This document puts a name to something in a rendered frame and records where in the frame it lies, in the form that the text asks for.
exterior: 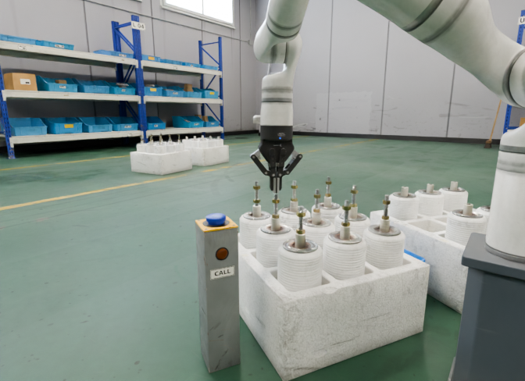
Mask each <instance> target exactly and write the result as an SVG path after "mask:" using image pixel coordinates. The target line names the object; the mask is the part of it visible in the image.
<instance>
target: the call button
mask: <svg viewBox="0 0 525 381"><path fill-rule="evenodd" d="M225 220H226V216H225V215H224V214H222V213H212V214H209V215H207V216H206V221H207V222H208V224H209V225H214V226H215V225H221V224H223V223H224V221H225Z"/></svg>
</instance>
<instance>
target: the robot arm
mask: <svg viewBox="0 0 525 381"><path fill-rule="evenodd" d="M357 1H359V2H361V3H362V4H364V5H365V6H367V7H369V8H370V9H372V10H373V11H375V12H377V13H379V14H381V15H382V16H383V17H385V18H386V19H388V20H390V21H391V22H392V23H394V24H395V25H396V26H398V27H399V28H401V29H402V30H404V31H405V32H406V33H408V34H410V35H411V36H413V37H414V38H415V39H417V40H418V41H421V42H422V43H424V44H425V45H427V46H429V47H430V48H432V49H433V50H435V51H437V52H439V53H440V54H442V55H443V56H444V57H446V58H447V59H449V60H451V61H452V62H454V63H455V64H457V65H458V66H461V67H462V68H463V69H465V70H466V71H468V72H469V73H471V74H472V75H473V76H474V77H476V78H477V79H478V80H479V81H480V82H481V83H482V84H483V85H484V86H485V87H487V88H488V89H489V90H490V91H491V92H493V93H494V94H495V95H496V96H497V97H499V98H500V99H501V100H503V101H504V102H505V103H507V104H509V105H511V106H515V107H518V108H523V109H525V47H524V46H522V45H520V44H518V43H516V42H515V41H513V40H512V39H510V38H509V37H507V36H505V35H504V34H503V33H502V32H501V31H500V30H499V29H498V28H497V27H496V26H495V23H494V20H493V17H492V13H491V7H490V4H489V1H488V0H357ZM308 4H309V0H269V5H268V10H267V15H266V20H265V21H264V23H263V25H262V26H261V27H260V28H259V31H258V33H257V35H256V36H255V41H254V53H255V57H256V58H257V59H258V60H259V61H260V62H263V63H276V64H285V67H284V70H283V71H282V72H280V73H275V74H271V75H268V76H265V77H263V79H262V106H261V112H260V116H254V117H253V123H255V124H257V123H259V124H260V143H259V146H258V150H257V151H255V152H254V153H253V154H252V153H251V154H250V156H249V157H250V158H251V160H252V161H253V162H254V163H255V164H256V165H257V167H258V168H259V169H260V171H261V172H262V173H263V174H264V175H265V176H269V177H270V189H271V191H272V192H273V193H274V194H275V193H279V191H281V188H282V177H283V176H285V175H289V174H290V173H291V171H292V170H293V169H294V167H296V165H297V164H298V163H299V161H300V160H301V159H302V154H299V153H298V152H297V151H296V150H295V146H294V145H293V142H292V138H293V106H292V98H293V82H294V77H295V70H296V67H297V64H298V60H299V57H300V55H301V51H302V38H301V36H300V34H299V31H300V30H301V27H302V22H303V20H304V17H305V13H306V10H307V7H308ZM260 153H261V155H262V156H263V158H264V159H265V160H266V161H267V162H268V166H269V170H268V169H266V168H265V167H264V165H263V164H262V163H261V162H260V159H261V157H260ZM290 155H291V161H290V162H289V163H288V164H287V165H286V166H285V168H284V162H286V161H287V159H288V158H289V156H290ZM485 249H486V250H487V251H488V252H490V253H491V254H493V255H495V256H498V257H499V258H504V259H506V260H510V261H512V262H519V263H523V264H525V123H524V124H523V125H522V126H520V127H518V128H516V129H515V130H511V131H509V132H506V133H504V134H503V135H502V138H501V141H500V147H499V153H498V162H497V168H496V173H495V183H494V188H493V194H492V199H491V209H490V214H489V220H488V225H487V234H486V241H485Z"/></svg>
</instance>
